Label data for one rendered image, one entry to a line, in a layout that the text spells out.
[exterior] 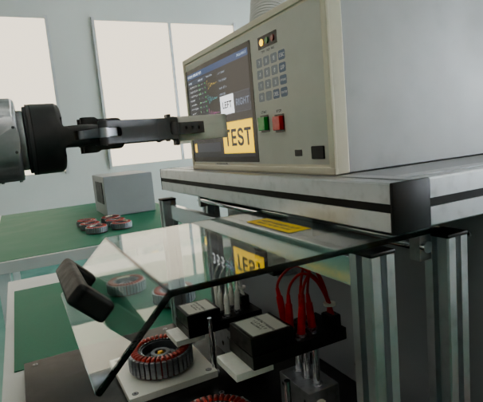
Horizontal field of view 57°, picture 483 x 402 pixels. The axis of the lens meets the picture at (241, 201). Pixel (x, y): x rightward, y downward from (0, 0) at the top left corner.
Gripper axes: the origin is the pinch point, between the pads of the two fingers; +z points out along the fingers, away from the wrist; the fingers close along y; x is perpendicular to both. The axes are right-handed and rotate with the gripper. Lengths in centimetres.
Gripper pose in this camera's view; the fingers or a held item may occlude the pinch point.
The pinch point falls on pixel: (199, 127)
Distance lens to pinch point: 57.5
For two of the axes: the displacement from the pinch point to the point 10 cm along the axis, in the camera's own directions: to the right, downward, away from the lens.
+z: 8.9, -1.4, 4.4
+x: -0.9, -9.9, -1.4
